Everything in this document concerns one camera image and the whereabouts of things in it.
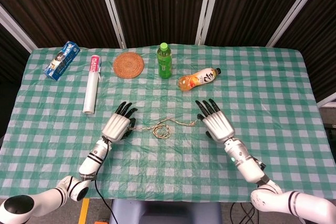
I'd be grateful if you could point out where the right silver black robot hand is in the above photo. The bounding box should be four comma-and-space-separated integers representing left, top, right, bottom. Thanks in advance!
195, 99, 235, 143

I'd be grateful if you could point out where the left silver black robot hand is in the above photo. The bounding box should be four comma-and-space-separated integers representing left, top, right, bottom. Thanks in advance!
101, 101, 138, 142

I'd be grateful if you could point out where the braided beige rope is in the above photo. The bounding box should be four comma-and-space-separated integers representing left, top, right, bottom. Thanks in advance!
127, 118, 197, 140

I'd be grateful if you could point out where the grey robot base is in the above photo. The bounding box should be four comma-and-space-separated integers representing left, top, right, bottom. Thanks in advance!
109, 199, 229, 224

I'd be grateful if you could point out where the white plastic wrap roll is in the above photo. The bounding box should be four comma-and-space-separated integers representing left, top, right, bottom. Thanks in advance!
82, 55, 102, 115

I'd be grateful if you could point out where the orange juice bottle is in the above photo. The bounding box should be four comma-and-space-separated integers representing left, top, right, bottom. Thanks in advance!
177, 68, 222, 92

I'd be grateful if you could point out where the green checked tablecloth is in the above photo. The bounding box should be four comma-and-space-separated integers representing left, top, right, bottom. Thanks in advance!
0, 44, 336, 204

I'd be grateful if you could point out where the round rattan coaster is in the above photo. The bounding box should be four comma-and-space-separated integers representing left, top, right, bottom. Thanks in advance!
113, 52, 146, 79

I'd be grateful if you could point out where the green tea bottle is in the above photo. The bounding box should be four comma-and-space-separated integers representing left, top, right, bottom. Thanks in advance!
156, 42, 173, 79

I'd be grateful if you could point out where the blue cardboard box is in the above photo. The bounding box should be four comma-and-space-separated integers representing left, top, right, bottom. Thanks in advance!
43, 40, 81, 81

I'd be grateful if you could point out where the orange floor tape strip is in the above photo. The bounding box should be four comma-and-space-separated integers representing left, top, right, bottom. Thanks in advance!
78, 198, 90, 224

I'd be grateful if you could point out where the dark cabinet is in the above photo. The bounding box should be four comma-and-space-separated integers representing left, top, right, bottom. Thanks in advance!
321, 105, 336, 162

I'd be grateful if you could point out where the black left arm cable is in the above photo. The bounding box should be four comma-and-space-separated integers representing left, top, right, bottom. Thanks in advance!
93, 136, 115, 224

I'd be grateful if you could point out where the black floor cable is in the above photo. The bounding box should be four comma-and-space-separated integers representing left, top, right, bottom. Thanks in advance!
229, 202, 257, 224

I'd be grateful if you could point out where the white partition frame post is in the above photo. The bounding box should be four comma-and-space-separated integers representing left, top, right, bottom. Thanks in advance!
316, 90, 336, 108
265, 0, 330, 48
96, 0, 127, 49
195, 0, 224, 46
0, 5, 36, 53

